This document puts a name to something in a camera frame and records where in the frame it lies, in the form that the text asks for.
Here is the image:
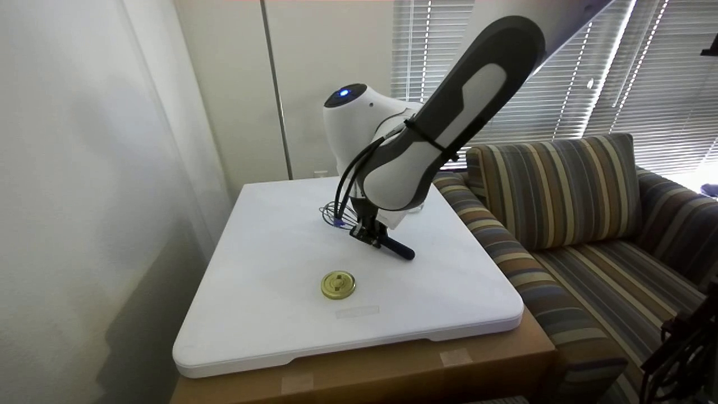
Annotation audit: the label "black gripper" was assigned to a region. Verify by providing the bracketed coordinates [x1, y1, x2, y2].
[347, 195, 394, 250]

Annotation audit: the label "black handled wire whisk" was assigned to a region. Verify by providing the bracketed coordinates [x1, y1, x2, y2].
[319, 198, 416, 263]

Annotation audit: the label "gold metal jar lid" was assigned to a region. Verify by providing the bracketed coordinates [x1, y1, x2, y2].
[319, 268, 358, 304]

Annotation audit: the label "white foam board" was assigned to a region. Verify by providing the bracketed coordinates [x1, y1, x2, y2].
[171, 176, 526, 381]

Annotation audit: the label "striped fabric sofa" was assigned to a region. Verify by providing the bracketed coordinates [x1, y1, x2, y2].
[430, 131, 718, 404]

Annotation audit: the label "white window blinds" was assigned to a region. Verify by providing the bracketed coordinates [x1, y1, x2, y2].
[391, 0, 718, 193]

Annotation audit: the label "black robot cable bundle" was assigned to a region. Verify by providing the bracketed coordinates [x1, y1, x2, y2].
[329, 110, 460, 230]

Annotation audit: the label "black stand frame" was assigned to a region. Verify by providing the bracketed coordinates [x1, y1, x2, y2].
[639, 278, 718, 404]

